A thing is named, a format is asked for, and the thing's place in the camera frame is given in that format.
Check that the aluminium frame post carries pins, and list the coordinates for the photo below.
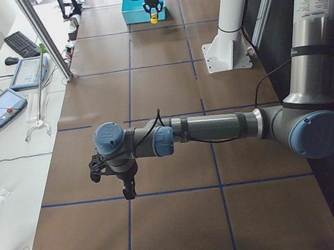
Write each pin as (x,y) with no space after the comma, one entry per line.
(39,28)

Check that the green handled reacher grabber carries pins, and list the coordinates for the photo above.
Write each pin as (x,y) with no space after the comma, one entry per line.
(39,123)

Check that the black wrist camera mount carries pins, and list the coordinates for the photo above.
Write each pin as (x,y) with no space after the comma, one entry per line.
(99,167)

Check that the light blue plastic bin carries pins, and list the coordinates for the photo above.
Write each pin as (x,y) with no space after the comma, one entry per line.
(133,12)

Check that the white foam block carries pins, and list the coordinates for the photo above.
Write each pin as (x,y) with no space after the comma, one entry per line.
(32,106)

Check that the near teach pendant tablet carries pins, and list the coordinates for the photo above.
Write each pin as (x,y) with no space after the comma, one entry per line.
(11,103)

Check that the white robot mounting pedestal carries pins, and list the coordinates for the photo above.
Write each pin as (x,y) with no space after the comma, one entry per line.
(228,50)

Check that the far teach pendant tablet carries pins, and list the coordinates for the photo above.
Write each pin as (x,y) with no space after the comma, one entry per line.
(26,75)

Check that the blue tape grid lines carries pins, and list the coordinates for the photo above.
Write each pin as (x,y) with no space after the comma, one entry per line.
(246,194)

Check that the black computer mouse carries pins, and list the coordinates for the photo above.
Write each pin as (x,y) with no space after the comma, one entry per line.
(11,60)

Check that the black computer keyboard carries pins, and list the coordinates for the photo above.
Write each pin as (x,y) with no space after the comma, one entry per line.
(22,45)

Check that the yellow beetle toy car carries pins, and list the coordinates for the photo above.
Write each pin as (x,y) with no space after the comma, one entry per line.
(154,18)

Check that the teach pendant tablet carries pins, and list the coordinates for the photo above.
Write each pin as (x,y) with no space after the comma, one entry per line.
(26,75)
(11,103)

